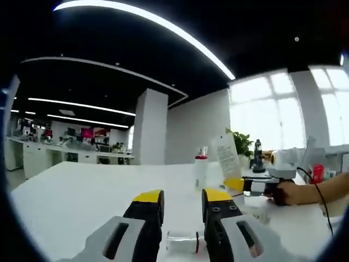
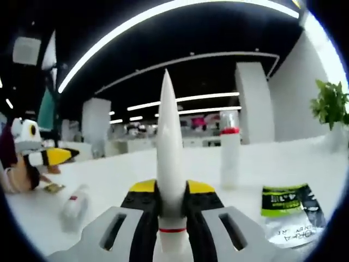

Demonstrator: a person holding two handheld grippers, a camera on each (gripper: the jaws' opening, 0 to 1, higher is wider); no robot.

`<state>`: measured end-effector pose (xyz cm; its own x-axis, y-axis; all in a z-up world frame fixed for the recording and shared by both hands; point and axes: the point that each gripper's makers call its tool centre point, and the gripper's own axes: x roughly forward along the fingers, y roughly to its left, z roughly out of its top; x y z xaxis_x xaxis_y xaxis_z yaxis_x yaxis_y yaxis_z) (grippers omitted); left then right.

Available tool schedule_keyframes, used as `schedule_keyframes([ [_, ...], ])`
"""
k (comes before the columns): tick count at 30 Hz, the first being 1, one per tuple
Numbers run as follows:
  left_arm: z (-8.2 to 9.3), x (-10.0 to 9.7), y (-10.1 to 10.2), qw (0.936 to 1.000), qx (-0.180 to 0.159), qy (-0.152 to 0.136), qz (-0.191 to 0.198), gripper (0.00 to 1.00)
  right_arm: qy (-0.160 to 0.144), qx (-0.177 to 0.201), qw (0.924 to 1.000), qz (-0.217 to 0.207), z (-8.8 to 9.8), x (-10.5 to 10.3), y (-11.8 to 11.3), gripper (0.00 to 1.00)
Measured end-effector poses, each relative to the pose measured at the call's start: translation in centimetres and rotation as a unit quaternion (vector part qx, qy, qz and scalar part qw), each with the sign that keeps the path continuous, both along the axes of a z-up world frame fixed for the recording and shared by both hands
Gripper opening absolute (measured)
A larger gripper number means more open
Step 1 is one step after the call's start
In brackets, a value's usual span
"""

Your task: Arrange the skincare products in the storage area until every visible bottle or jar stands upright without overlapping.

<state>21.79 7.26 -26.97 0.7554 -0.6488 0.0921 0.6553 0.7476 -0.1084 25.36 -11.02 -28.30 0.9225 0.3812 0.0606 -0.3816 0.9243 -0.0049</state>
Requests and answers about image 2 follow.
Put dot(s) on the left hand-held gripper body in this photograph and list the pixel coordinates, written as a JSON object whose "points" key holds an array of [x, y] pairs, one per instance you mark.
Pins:
{"points": [[26, 139]]}

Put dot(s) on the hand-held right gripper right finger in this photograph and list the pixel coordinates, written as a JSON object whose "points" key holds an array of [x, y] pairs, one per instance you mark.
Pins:
{"points": [[256, 245]]}

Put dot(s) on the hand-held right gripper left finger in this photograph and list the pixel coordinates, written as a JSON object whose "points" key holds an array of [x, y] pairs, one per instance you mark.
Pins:
{"points": [[91, 245]]}

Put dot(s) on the gold skincare sachet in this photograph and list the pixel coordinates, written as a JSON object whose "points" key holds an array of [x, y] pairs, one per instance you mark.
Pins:
{"points": [[56, 187]]}

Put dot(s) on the white skincare bottle red label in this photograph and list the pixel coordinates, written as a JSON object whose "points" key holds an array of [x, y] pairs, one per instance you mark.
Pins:
{"points": [[75, 210]]}

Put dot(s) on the green skincare sachet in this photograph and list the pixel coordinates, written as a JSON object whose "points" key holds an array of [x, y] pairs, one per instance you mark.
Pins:
{"points": [[289, 210]]}

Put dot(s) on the white skincare bottle red neck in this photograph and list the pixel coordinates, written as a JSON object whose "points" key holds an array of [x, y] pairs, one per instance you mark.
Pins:
{"points": [[230, 158]]}

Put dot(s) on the tall white skincare tube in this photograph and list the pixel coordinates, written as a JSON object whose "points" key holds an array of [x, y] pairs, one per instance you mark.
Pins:
{"points": [[169, 136]]}

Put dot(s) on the person's left hand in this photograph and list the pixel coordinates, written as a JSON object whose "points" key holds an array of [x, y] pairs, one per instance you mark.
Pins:
{"points": [[31, 177]]}

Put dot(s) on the white wristband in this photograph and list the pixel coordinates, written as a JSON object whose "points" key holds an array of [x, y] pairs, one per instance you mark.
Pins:
{"points": [[11, 180]]}

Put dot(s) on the row of white office desks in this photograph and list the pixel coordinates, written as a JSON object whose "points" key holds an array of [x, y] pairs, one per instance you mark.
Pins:
{"points": [[136, 146]]}

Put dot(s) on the white hanging panel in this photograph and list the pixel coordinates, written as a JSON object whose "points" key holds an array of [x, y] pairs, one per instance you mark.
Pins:
{"points": [[50, 54]]}

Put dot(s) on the ceiling air conditioner unit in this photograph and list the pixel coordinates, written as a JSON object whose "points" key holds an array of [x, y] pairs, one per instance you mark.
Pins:
{"points": [[27, 50]]}

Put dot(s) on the straight ceiling light strip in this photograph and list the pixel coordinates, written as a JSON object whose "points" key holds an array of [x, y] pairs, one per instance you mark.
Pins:
{"points": [[207, 110], [185, 99]]}

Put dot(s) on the pink sign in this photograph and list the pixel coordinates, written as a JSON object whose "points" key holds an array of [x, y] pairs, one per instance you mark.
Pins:
{"points": [[197, 122]]}

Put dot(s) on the green potted plant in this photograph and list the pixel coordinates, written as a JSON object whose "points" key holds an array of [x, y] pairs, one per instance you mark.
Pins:
{"points": [[331, 109]]}

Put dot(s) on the curved ceiling light strip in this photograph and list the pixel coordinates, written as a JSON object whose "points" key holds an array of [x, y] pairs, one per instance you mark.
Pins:
{"points": [[163, 24]]}

